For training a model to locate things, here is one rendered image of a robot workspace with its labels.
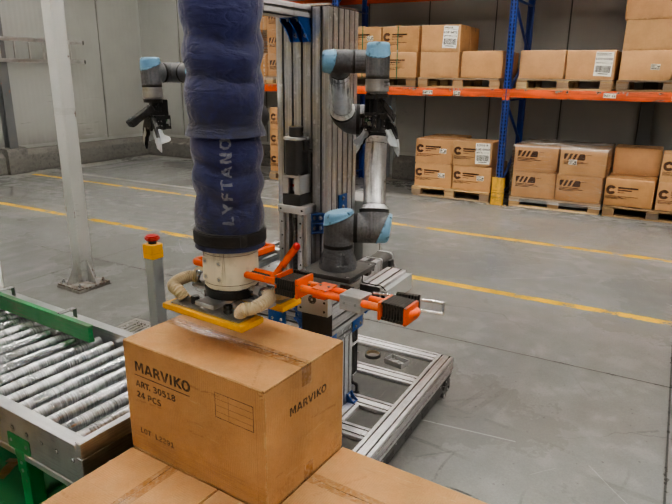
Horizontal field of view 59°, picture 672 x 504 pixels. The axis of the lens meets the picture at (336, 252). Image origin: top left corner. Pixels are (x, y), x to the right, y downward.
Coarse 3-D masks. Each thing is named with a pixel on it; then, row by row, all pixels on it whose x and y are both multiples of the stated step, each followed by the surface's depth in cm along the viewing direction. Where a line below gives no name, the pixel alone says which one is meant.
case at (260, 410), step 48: (144, 336) 196; (192, 336) 197; (240, 336) 197; (288, 336) 198; (144, 384) 194; (192, 384) 180; (240, 384) 168; (288, 384) 172; (336, 384) 196; (144, 432) 200; (192, 432) 185; (240, 432) 173; (288, 432) 176; (336, 432) 201; (240, 480) 178; (288, 480) 181
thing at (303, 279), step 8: (288, 272) 180; (296, 272) 181; (304, 272) 179; (280, 280) 173; (288, 280) 172; (296, 280) 171; (304, 280) 174; (312, 280) 178; (280, 288) 175; (288, 288) 173; (296, 288) 172; (288, 296) 173; (296, 296) 172
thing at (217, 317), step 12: (192, 300) 188; (180, 312) 187; (192, 312) 184; (204, 312) 183; (216, 312) 182; (228, 312) 181; (216, 324) 179; (228, 324) 176; (240, 324) 175; (252, 324) 177
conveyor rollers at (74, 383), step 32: (0, 320) 309; (0, 352) 274; (32, 352) 277; (64, 352) 273; (96, 352) 275; (0, 384) 248; (32, 384) 250; (64, 384) 245; (96, 384) 246; (64, 416) 224; (96, 416) 225
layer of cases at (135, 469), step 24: (120, 456) 200; (144, 456) 200; (336, 456) 201; (360, 456) 201; (96, 480) 188; (120, 480) 188; (144, 480) 188; (168, 480) 188; (192, 480) 188; (312, 480) 189; (336, 480) 189; (360, 480) 189; (384, 480) 189; (408, 480) 190
